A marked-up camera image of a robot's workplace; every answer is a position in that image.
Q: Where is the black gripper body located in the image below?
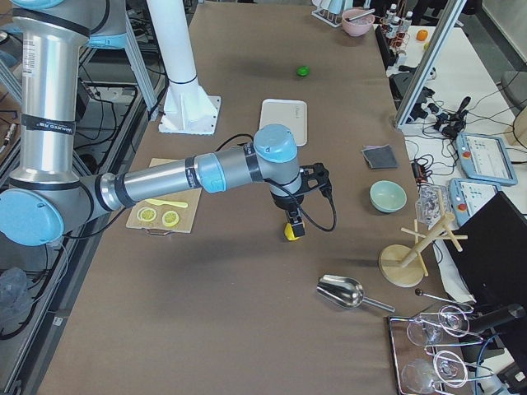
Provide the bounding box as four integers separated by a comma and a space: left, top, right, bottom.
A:
272, 193, 304, 214

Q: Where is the yellow lemon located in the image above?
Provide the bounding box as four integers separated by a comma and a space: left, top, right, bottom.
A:
284, 223, 301, 241

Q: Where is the green lime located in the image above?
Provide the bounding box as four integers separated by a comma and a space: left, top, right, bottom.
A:
296, 65, 310, 77

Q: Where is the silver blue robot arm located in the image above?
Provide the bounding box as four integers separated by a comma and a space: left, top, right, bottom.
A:
1, 1, 307, 246

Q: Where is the beige rectangular tray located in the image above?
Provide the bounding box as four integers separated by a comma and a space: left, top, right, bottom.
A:
259, 99, 308, 146

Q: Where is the chrome glass rack tray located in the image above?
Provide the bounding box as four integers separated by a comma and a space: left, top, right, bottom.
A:
387, 304, 494, 394

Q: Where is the metal scoop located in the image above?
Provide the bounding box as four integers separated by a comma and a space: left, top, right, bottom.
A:
316, 274, 395, 313

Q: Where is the light green bowl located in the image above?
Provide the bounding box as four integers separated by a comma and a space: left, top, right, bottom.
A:
369, 180, 407, 213

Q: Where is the grey folded cloth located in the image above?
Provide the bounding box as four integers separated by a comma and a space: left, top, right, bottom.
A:
361, 145, 399, 170

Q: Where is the bamboo cutting board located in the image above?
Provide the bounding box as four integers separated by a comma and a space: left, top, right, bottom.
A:
125, 158, 203, 235

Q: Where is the wooden mug tree stand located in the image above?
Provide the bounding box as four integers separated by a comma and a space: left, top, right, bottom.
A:
379, 190, 468, 287

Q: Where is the lemon slice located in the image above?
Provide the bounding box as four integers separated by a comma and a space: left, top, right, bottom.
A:
161, 210, 180, 228
136, 207, 157, 222

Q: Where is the yellow plastic knife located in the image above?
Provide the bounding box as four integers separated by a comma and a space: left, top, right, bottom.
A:
145, 198, 189, 208

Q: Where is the clear plastic container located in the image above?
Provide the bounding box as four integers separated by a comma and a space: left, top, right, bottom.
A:
415, 185, 451, 226

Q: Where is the wine glass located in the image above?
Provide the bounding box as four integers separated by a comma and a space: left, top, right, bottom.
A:
407, 304, 469, 346
400, 351, 469, 394

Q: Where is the teach pendant tablet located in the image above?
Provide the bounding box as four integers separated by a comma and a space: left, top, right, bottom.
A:
448, 178, 501, 226
455, 132, 518, 186

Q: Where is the pink bowl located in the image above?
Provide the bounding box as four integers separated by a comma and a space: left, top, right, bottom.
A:
342, 8, 375, 37

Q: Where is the black monitor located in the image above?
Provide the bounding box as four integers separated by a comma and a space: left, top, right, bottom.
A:
448, 192, 526, 306

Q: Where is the bottle carrier with bottles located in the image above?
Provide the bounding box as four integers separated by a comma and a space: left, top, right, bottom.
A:
380, 3, 413, 54

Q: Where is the orange fruit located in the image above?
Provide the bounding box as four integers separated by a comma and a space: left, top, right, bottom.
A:
416, 29, 428, 42

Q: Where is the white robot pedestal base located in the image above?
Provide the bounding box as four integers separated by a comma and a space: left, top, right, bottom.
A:
147, 0, 221, 135

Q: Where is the aluminium frame post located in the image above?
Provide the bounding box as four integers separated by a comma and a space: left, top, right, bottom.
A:
394, 0, 466, 128

